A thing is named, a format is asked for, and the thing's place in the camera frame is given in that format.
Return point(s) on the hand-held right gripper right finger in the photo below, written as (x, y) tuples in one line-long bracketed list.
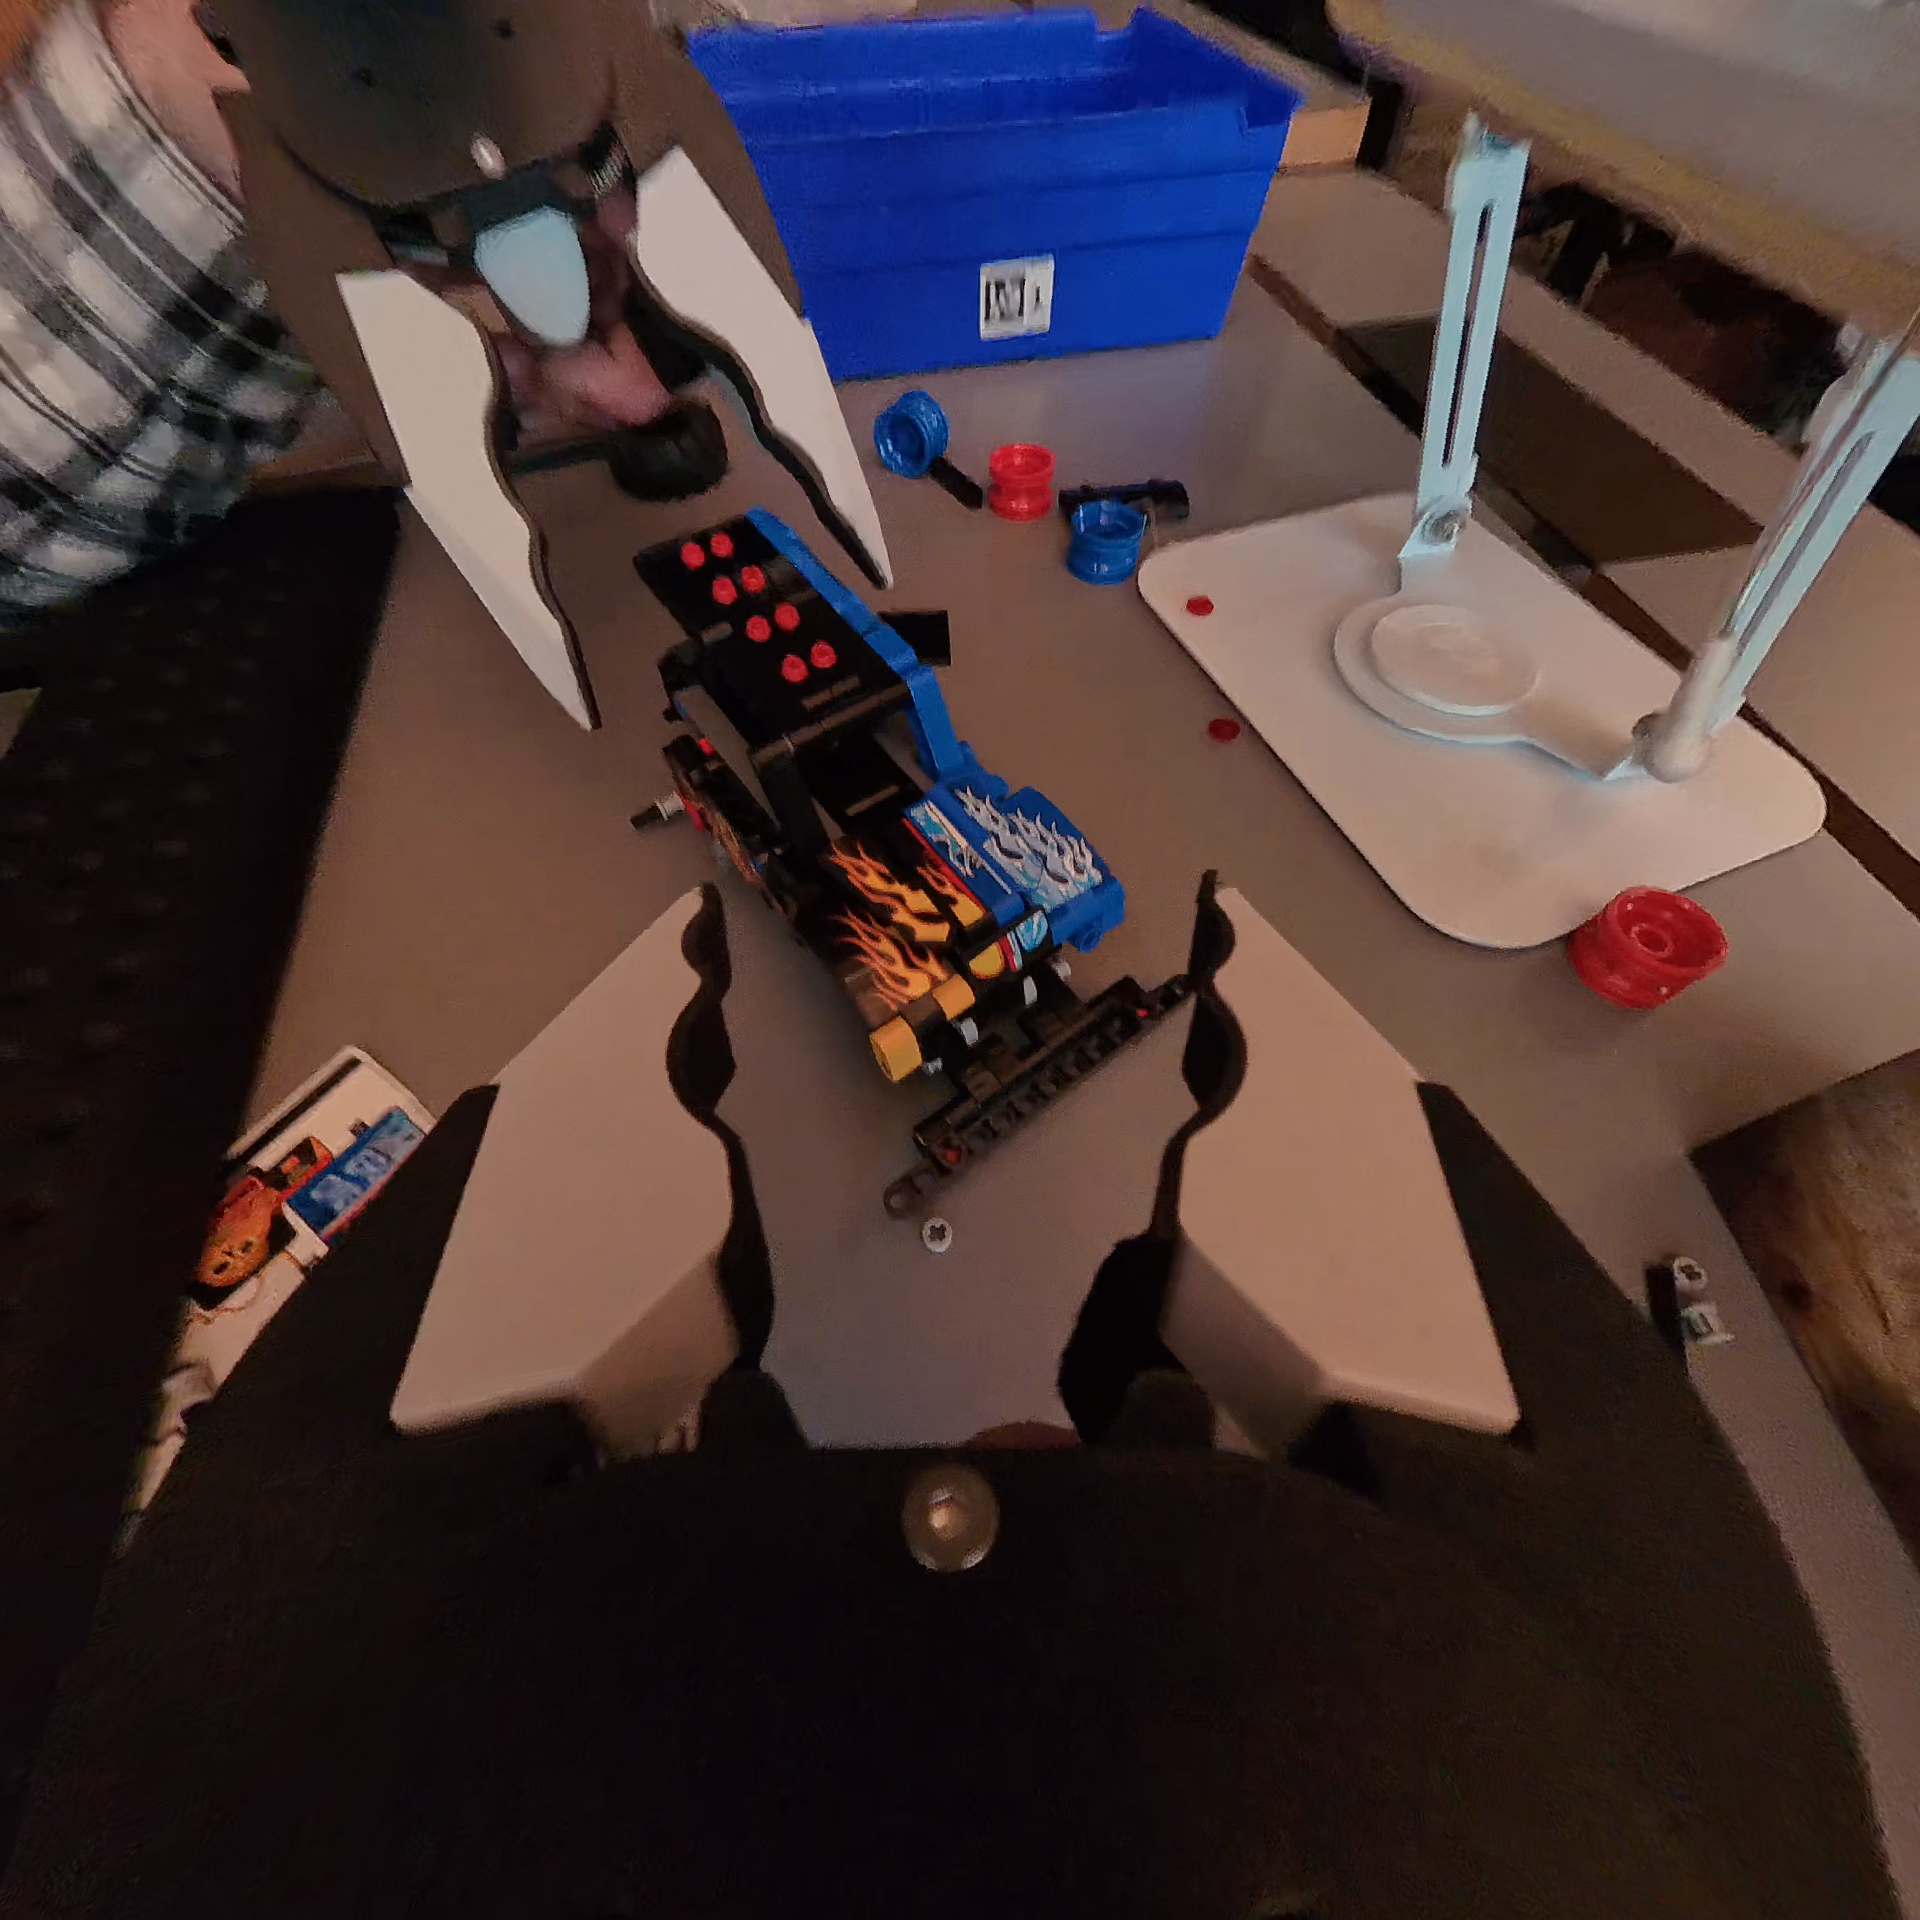
[(1321, 1199)]

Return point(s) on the black perforated chair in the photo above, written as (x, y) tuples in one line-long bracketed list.
[(153, 1048)]

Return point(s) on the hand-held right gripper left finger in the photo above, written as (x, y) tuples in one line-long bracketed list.
[(587, 1199)]

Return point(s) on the red toy wheel rim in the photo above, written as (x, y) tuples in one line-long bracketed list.
[(1647, 948), (1019, 481)]

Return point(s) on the blue toy wheel rim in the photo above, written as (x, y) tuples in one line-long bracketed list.
[(1107, 542), (910, 431)]

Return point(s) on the white book stand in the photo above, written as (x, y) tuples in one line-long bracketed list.
[(1500, 810)]

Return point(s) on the black rubber tyre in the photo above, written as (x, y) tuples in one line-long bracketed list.
[(675, 453)]

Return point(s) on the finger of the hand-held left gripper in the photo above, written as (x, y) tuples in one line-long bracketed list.
[(437, 420), (750, 315)]

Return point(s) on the person's left forearm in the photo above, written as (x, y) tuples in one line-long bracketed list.
[(120, 332)]

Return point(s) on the black square tile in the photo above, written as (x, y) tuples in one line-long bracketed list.
[(918, 635)]

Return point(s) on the person's left hand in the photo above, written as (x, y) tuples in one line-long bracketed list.
[(591, 382)]

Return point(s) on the brick-built toy truck model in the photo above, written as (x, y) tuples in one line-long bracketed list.
[(840, 780)]

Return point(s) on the blue storage bin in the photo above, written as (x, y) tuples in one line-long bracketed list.
[(1019, 195)]

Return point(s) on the sticker sheet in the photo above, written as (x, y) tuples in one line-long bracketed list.
[(302, 1171)]

